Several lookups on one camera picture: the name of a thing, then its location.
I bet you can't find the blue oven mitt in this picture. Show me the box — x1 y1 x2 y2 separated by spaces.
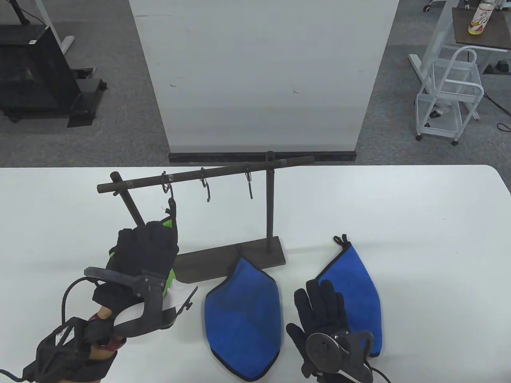
317 234 383 358
204 245 283 382

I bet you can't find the black glove cable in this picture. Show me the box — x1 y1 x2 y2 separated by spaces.
60 277 101 324

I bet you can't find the dark wooden hanging rack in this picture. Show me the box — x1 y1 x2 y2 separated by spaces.
97 151 315 284

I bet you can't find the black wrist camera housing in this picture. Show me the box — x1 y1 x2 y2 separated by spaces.
22 317 117 382

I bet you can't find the black tracker disc right glove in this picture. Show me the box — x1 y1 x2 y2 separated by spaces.
305 330 375 382

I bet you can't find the person's right hand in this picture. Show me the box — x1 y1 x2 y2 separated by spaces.
286 279 353 378

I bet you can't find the clear drink bottle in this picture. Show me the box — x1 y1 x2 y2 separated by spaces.
467 0 495 36

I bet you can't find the person's left hand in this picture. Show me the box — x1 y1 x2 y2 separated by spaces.
93 220 180 316

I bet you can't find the white rolling wire cart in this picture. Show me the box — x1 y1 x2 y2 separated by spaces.
414 45 485 146

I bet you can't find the brown side table top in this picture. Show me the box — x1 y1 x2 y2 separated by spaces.
452 7 511 51

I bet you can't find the black floor cable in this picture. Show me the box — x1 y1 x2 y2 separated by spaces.
482 91 511 132

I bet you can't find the white desk leg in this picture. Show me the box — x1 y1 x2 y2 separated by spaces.
34 0 76 56

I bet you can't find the white partition panel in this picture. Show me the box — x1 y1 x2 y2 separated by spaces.
128 0 400 154

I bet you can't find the black panel base bar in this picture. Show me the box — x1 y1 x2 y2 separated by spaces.
168 150 357 164

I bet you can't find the black desk stand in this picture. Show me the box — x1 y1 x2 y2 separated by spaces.
0 0 108 128

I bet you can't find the green oven mitt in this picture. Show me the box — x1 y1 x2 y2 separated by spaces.
109 197 178 298

